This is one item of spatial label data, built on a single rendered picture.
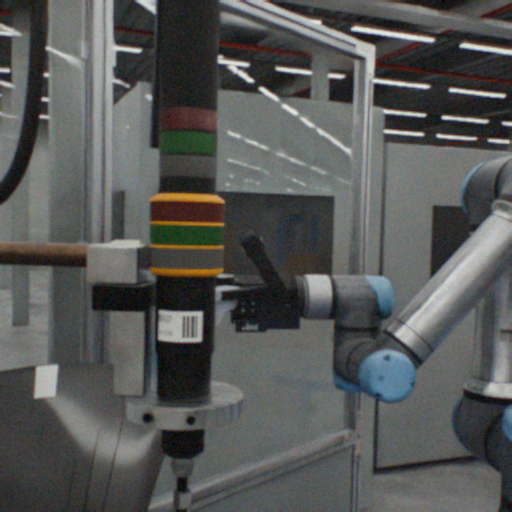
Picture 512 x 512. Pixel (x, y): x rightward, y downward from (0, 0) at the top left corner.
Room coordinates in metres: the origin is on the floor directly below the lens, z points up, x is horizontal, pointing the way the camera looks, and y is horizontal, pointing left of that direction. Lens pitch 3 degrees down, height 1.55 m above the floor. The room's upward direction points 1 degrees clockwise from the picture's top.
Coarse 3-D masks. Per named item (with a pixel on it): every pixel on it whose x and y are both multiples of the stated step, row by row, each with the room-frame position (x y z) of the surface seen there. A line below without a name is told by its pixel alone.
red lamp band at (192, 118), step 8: (160, 112) 0.38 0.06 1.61; (168, 112) 0.37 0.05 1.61; (176, 112) 0.37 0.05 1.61; (184, 112) 0.37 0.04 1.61; (192, 112) 0.37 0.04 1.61; (200, 112) 0.37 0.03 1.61; (208, 112) 0.37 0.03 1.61; (160, 120) 0.38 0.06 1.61; (168, 120) 0.37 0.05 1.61; (176, 120) 0.37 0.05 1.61; (184, 120) 0.37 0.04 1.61; (192, 120) 0.37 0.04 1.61; (200, 120) 0.37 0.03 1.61; (208, 120) 0.37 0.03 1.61; (216, 120) 0.38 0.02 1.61; (160, 128) 0.38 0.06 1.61; (168, 128) 0.37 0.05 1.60; (176, 128) 0.37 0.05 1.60; (184, 128) 0.37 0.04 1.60; (192, 128) 0.37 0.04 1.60; (200, 128) 0.37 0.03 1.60; (208, 128) 0.37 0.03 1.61; (216, 128) 0.38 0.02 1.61
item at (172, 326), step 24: (168, 288) 0.37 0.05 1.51; (192, 288) 0.37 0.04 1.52; (168, 312) 0.37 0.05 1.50; (192, 312) 0.37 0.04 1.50; (168, 336) 0.37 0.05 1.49; (192, 336) 0.37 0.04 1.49; (168, 360) 0.37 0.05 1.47; (192, 360) 0.37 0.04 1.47; (168, 384) 0.37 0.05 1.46; (192, 384) 0.37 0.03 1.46; (168, 432) 0.37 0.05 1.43; (192, 432) 0.37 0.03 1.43; (192, 456) 0.38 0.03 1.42
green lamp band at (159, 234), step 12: (156, 228) 0.37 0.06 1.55; (168, 228) 0.36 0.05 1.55; (180, 228) 0.36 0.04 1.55; (192, 228) 0.36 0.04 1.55; (204, 228) 0.37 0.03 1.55; (216, 228) 0.37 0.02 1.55; (156, 240) 0.37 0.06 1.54; (168, 240) 0.36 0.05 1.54; (180, 240) 0.36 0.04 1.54; (192, 240) 0.36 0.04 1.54; (204, 240) 0.37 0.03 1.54; (216, 240) 0.37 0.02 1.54
